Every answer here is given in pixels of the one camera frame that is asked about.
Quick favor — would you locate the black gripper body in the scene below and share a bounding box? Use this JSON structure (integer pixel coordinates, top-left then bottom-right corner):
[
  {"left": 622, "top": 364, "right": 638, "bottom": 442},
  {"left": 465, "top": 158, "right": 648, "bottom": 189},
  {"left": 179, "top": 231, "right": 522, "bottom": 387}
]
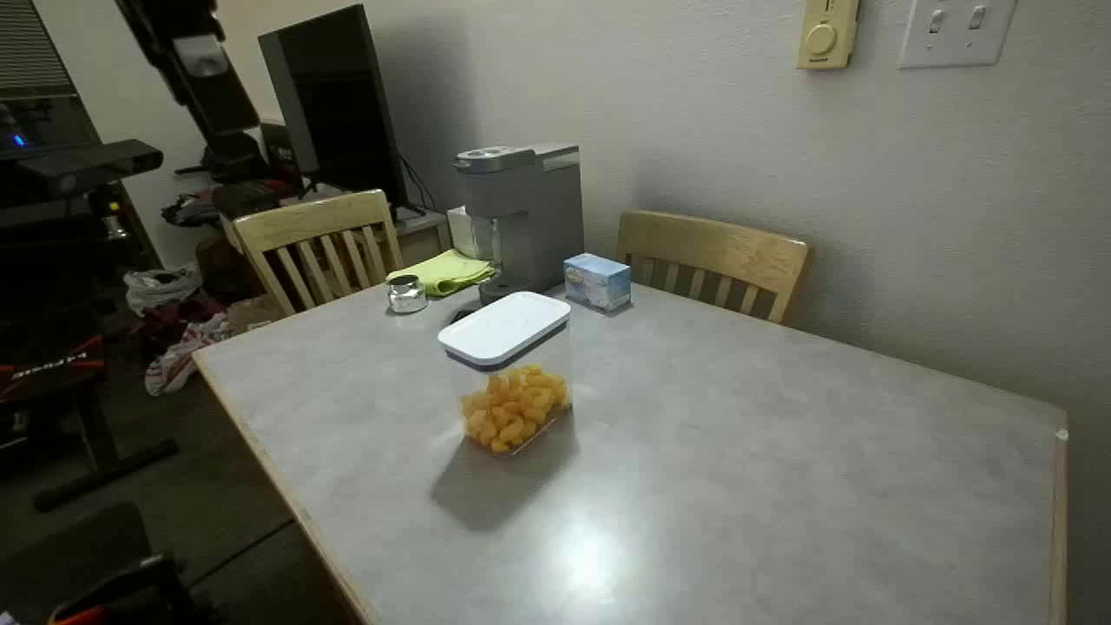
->
[{"left": 158, "top": 32, "right": 265, "bottom": 143}]

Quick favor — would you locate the white rectangular container lid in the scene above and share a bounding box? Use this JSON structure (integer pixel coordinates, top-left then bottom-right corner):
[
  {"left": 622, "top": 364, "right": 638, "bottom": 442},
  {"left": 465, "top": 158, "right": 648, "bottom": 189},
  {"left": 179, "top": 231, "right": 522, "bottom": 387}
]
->
[{"left": 434, "top": 290, "right": 572, "bottom": 372}]

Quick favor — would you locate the clear plastic storage container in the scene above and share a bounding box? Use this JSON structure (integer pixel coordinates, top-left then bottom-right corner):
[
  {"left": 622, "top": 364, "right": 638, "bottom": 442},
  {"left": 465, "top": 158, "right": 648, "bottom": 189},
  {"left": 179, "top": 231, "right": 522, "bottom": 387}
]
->
[{"left": 449, "top": 337, "right": 578, "bottom": 463}]

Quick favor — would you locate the clear container with yellow food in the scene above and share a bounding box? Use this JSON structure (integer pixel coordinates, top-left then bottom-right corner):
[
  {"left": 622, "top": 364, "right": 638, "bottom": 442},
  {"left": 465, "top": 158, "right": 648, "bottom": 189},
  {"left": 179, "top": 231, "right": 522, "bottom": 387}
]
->
[{"left": 461, "top": 364, "right": 572, "bottom": 459}]

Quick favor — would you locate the black round bag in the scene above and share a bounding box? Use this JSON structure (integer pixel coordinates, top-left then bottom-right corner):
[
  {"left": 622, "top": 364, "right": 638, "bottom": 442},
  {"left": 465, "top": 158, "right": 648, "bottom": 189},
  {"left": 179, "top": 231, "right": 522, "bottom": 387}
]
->
[{"left": 209, "top": 131, "right": 275, "bottom": 189}]

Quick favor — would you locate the black flat screen monitor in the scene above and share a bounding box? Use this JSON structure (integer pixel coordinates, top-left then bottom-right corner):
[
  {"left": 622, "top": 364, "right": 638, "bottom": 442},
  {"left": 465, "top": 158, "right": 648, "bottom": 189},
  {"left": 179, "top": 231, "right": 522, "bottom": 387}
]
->
[{"left": 258, "top": 0, "right": 409, "bottom": 212}]

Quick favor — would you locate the slatted light wooden chair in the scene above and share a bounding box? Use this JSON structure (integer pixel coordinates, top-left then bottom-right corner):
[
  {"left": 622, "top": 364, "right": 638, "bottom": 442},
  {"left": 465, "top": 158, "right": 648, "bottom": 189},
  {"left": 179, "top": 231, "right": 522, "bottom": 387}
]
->
[{"left": 228, "top": 189, "right": 407, "bottom": 319}]

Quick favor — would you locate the black sensor bar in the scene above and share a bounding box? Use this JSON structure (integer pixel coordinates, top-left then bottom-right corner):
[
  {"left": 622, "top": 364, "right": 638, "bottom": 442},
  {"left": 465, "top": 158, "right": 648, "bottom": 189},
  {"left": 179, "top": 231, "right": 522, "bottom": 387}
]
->
[{"left": 0, "top": 136, "right": 166, "bottom": 201}]

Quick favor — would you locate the white and red cloth pile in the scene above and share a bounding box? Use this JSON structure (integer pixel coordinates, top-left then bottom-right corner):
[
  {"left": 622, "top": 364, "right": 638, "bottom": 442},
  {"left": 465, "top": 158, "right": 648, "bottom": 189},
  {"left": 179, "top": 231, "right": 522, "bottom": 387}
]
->
[{"left": 137, "top": 308, "right": 237, "bottom": 400}]

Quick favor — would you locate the round silver metal tin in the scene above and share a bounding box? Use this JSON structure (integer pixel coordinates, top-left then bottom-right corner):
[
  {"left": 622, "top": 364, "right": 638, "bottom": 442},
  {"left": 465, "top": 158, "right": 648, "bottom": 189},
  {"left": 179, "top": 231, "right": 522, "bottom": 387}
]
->
[{"left": 383, "top": 270, "right": 429, "bottom": 319}]

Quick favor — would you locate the clear plastic pitcher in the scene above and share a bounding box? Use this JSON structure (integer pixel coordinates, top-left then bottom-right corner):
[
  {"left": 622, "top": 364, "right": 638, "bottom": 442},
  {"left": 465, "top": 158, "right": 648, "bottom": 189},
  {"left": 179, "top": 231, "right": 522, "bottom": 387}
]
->
[{"left": 444, "top": 204, "right": 484, "bottom": 261}]

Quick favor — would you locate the lime green cloth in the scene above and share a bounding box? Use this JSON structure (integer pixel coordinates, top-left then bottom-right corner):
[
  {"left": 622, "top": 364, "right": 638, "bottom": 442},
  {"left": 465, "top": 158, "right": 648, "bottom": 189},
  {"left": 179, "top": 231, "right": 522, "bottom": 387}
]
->
[{"left": 384, "top": 247, "right": 500, "bottom": 304}]

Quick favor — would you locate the black bench with red print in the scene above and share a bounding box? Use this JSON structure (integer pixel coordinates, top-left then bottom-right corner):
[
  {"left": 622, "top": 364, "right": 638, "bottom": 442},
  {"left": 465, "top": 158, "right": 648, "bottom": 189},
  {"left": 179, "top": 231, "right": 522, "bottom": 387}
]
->
[{"left": 0, "top": 335, "right": 185, "bottom": 514}]

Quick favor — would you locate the grey coffee maker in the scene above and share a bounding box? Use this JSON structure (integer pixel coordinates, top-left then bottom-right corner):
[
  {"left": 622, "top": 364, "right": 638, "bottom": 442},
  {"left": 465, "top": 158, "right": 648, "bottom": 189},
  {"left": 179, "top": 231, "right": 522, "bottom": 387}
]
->
[{"left": 452, "top": 140, "right": 585, "bottom": 305}]

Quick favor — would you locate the light blue cardboard box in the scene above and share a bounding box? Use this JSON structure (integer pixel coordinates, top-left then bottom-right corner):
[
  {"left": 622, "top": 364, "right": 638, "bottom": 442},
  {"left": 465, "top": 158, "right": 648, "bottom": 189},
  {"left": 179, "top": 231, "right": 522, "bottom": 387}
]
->
[{"left": 562, "top": 252, "right": 636, "bottom": 316}]

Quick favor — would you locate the black bag with red trim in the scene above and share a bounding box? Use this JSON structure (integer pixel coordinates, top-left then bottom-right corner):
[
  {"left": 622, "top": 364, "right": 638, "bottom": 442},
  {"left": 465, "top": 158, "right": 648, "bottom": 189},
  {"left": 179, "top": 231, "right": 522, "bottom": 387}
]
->
[{"left": 45, "top": 552, "right": 214, "bottom": 625}]

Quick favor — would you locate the wooden chair with broad backrest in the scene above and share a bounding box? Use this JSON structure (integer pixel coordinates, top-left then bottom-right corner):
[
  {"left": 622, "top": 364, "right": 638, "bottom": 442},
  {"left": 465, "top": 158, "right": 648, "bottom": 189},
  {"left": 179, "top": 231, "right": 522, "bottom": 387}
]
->
[{"left": 615, "top": 204, "right": 812, "bottom": 328}]

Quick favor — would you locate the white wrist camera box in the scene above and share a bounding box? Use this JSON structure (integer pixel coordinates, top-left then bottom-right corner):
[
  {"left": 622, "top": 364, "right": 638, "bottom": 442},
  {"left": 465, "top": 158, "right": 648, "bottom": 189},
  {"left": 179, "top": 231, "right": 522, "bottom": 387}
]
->
[{"left": 170, "top": 32, "right": 231, "bottom": 81}]

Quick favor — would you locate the white light switch plate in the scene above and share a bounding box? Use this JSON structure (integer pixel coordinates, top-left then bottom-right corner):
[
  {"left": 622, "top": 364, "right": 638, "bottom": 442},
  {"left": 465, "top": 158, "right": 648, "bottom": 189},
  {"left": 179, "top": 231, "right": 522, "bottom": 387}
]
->
[{"left": 898, "top": 0, "right": 1019, "bottom": 69}]

